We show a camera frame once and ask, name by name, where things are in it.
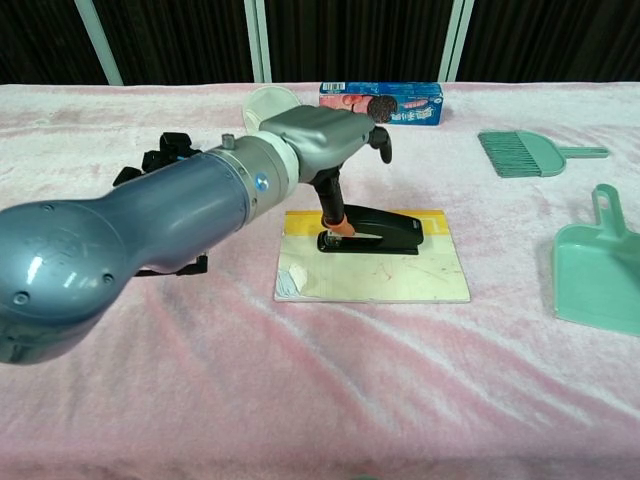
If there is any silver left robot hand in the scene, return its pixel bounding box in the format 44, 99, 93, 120
259, 105, 394, 237

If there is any black stapler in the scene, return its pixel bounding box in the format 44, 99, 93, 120
315, 203, 425, 257

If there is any yellow Lexicon notebook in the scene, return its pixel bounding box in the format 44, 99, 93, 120
272, 209, 472, 305

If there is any blue cookie box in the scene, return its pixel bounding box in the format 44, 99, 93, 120
318, 82, 445, 127

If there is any black curtain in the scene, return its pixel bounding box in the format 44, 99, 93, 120
0, 0, 640, 86

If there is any green hand brush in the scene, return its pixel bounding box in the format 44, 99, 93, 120
477, 129, 611, 180

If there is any pink plush table cloth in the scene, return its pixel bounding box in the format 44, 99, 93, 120
0, 79, 640, 480

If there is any green dustpan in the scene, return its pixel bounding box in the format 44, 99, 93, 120
551, 183, 640, 338

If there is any upright white frame post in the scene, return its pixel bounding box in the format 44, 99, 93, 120
243, 0, 274, 84

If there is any black toy camera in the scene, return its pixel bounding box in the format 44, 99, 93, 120
112, 131, 204, 188

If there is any slanted white frame post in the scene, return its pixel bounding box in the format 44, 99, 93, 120
74, 0, 125, 87
436, 0, 475, 83

